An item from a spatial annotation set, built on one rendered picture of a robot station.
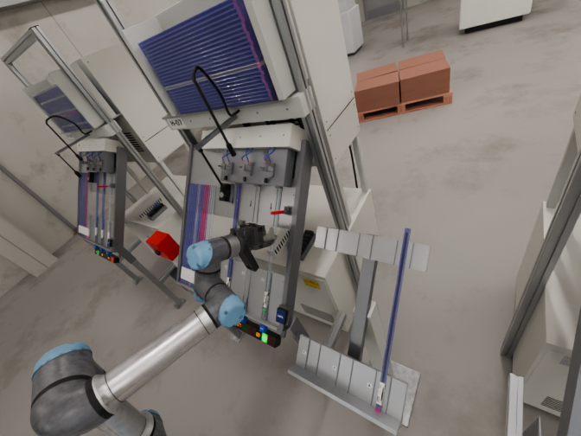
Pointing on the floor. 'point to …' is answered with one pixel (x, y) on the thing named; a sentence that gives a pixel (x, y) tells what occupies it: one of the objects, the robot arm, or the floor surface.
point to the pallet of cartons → (369, 90)
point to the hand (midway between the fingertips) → (272, 238)
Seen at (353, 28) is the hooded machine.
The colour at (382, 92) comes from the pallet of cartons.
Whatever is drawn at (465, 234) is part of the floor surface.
